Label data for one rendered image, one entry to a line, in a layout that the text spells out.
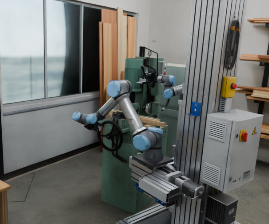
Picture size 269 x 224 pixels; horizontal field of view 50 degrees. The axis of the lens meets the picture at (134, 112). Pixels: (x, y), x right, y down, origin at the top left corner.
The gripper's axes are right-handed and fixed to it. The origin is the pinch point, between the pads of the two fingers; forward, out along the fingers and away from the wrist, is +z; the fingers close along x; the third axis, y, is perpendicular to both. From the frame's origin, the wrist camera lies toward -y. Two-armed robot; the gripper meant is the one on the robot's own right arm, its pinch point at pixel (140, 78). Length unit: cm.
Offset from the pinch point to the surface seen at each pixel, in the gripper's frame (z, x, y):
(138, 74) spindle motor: 4.8, -4.4, 0.4
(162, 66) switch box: -4.4, -33.4, -11.9
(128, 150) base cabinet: 2, 48, -51
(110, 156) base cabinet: 24, 55, -60
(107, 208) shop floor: 19, 92, -99
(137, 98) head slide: 11.3, 0.6, -27.4
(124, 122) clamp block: 4.5, 36.4, -24.4
